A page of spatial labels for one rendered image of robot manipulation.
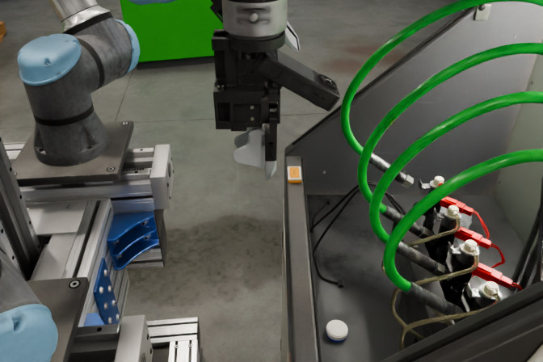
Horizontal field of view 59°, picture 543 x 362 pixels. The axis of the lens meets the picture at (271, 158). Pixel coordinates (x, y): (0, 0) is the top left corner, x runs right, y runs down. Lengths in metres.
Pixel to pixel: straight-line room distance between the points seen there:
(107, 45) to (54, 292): 0.52
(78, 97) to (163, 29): 3.09
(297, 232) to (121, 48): 0.54
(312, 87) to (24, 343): 0.40
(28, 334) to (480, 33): 0.97
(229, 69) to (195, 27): 3.51
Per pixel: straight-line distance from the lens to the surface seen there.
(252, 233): 2.37
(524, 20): 1.16
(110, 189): 1.09
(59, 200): 1.13
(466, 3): 0.75
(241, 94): 0.58
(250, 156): 0.64
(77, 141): 1.05
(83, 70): 1.02
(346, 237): 1.13
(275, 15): 0.55
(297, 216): 0.99
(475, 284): 0.86
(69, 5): 1.11
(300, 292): 0.85
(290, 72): 0.58
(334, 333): 0.93
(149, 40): 4.11
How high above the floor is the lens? 1.59
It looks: 33 degrees down
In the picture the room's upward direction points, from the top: straight up
